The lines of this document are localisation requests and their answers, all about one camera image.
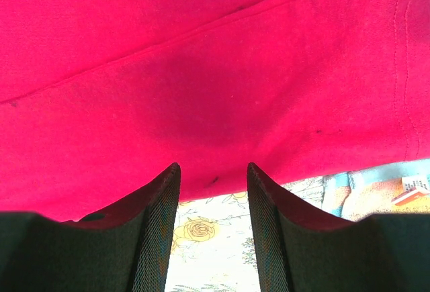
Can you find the colourful dotted towel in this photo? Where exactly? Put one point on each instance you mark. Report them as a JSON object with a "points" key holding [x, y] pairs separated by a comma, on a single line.
{"points": [[355, 195]]}

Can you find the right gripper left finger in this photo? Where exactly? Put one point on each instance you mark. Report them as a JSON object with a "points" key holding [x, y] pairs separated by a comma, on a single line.
{"points": [[123, 247]]}

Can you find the magenta t shirt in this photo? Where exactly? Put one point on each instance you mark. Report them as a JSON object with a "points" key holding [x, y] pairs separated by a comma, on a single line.
{"points": [[100, 96]]}

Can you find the floral table mat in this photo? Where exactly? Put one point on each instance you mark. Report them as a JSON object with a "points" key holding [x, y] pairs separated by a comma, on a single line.
{"points": [[213, 247]]}

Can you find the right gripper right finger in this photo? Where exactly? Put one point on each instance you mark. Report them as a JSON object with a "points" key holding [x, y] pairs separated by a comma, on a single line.
{"points": [[300, 247]]}

